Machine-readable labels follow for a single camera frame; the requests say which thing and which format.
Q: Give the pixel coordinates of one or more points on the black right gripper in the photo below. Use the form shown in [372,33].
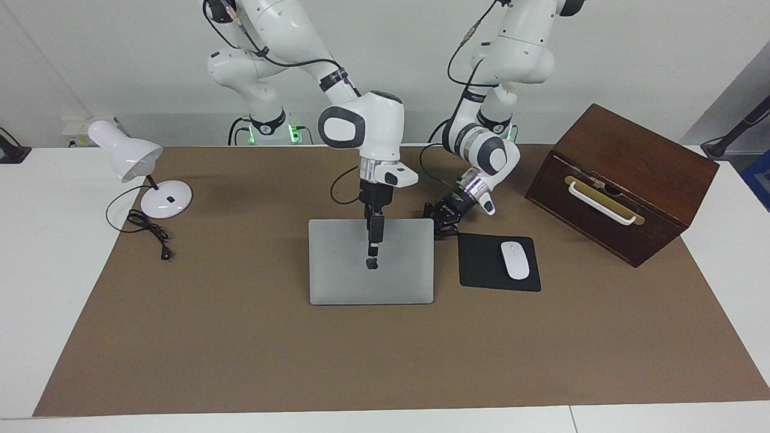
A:
[376,198]

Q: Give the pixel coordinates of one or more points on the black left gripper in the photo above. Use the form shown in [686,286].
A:
[456,209]

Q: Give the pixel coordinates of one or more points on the silver laptop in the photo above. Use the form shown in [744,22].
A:
[337,270]

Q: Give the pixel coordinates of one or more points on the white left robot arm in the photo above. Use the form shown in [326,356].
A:
[517,48]

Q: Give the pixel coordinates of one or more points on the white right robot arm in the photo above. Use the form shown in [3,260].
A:
[379,126]

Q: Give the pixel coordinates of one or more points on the black mouse pad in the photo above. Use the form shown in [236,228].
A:
[481,264]

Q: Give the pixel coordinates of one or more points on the white computer mouse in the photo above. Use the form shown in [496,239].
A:
[515,260]

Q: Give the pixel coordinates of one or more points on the brown table mat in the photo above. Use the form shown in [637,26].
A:
[240,349]

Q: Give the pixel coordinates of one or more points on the white desk lamp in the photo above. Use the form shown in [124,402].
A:
[168,201]

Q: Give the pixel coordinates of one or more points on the dark wooden box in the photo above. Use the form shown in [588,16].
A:
[662,180]

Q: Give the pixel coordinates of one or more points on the black tripod stand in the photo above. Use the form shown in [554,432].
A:
[731,135]

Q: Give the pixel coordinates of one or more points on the white power socket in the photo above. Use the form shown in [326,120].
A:
[75,133]

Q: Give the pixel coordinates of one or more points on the blue crate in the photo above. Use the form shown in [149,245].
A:
[759,180]

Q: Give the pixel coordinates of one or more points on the black stand foot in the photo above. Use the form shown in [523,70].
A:
[12,151]

